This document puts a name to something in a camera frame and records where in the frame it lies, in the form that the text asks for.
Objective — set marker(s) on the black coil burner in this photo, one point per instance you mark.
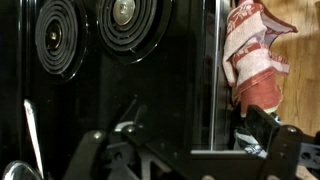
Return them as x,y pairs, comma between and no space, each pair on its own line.
128,20
56,35

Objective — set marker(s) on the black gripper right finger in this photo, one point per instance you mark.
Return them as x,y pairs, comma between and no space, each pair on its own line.
286,150

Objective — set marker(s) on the black electric stove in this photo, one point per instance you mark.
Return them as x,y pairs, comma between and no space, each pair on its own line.
160,83

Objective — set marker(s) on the red white patterned towel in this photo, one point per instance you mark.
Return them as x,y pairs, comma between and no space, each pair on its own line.
253,60

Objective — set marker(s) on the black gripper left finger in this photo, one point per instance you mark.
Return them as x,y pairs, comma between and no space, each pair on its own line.
126,153

